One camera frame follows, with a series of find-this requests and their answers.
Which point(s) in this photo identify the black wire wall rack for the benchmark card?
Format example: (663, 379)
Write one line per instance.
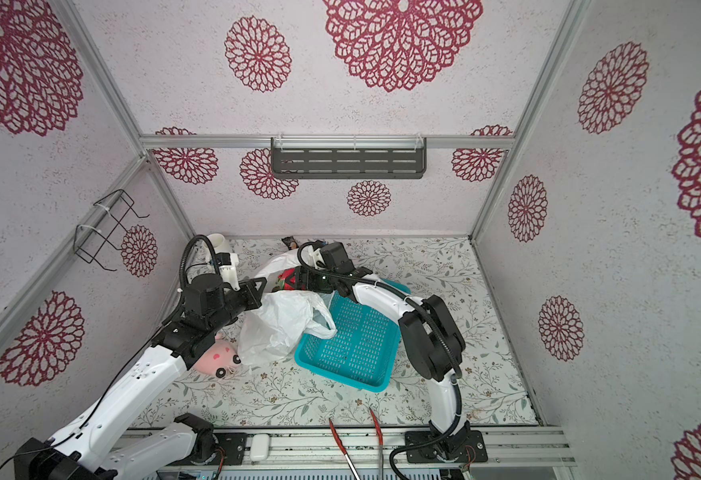
(91, 239)

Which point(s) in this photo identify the white small box on rail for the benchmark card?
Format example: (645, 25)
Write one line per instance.
(260, 447)

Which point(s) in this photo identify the white ceramic mug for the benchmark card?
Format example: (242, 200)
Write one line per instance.
(222, 249)

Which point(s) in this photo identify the grey wall shelf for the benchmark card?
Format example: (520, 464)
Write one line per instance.
(348, 160)

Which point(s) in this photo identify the red handled tongs left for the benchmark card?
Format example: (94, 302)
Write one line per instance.
(353, 470)

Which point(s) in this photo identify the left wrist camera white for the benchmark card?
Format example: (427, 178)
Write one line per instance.
(229, 273)

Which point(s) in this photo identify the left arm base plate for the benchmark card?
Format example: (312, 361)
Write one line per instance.
(227, 449)

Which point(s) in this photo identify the black snack packet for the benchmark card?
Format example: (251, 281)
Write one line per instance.
(291, 243)

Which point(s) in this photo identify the white plastic bag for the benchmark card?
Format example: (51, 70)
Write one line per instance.
(271, 332)

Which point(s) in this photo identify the red handled tongs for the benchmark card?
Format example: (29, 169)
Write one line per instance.
(381, 444)
(353, 470)

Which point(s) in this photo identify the teal plastic basket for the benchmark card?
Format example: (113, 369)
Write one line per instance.
(363, 352)

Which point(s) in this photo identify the pink plush pig toy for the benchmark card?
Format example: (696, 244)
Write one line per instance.
(219, 360)

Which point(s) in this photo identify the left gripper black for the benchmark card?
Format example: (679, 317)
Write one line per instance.
(253, 296)

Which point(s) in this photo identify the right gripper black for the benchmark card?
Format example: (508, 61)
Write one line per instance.
(310, 285)

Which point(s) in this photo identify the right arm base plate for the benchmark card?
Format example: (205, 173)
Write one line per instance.
(467, 446)

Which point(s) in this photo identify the red handled tongs right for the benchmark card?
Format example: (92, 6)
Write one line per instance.
(381, 444)

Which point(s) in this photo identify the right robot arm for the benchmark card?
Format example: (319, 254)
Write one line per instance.
(432, 340)

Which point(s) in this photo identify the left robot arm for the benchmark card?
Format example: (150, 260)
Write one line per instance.
(84, 449)

